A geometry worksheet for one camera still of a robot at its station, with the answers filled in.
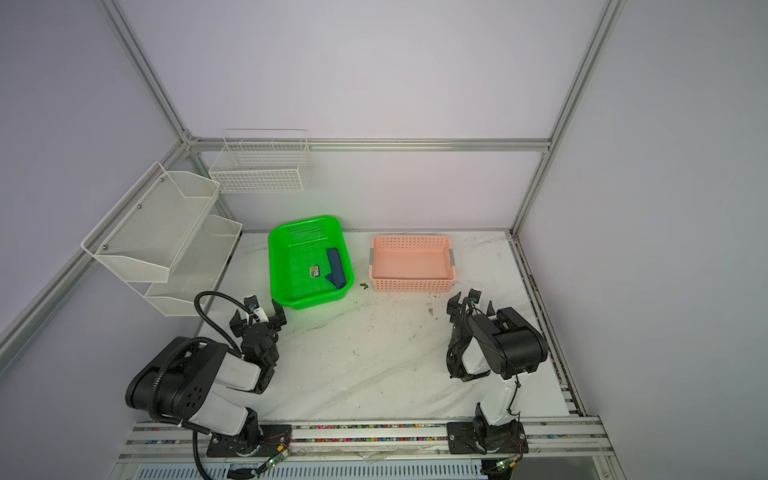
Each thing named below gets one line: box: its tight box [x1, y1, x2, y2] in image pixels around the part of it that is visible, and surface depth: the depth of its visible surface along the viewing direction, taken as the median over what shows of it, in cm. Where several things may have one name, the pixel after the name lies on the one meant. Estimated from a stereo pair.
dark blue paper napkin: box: [325, 248, 347, 289], surface depth 106 cm
